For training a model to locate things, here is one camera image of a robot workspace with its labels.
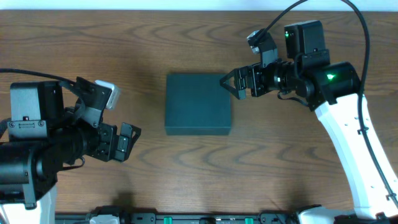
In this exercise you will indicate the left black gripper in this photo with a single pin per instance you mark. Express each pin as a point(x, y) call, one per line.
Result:
point(106, 142)

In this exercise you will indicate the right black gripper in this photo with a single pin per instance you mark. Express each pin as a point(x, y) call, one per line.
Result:
point(255, 80)

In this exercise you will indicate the black gift box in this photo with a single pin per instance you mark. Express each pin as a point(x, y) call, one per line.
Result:
point(196, 104)

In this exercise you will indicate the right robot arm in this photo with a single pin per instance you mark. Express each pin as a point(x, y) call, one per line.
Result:
point(331, 91)

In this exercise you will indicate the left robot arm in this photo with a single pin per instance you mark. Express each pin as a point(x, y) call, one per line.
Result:
point(52, 126)

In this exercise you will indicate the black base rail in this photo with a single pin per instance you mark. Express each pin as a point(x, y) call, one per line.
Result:
point(263, 218)

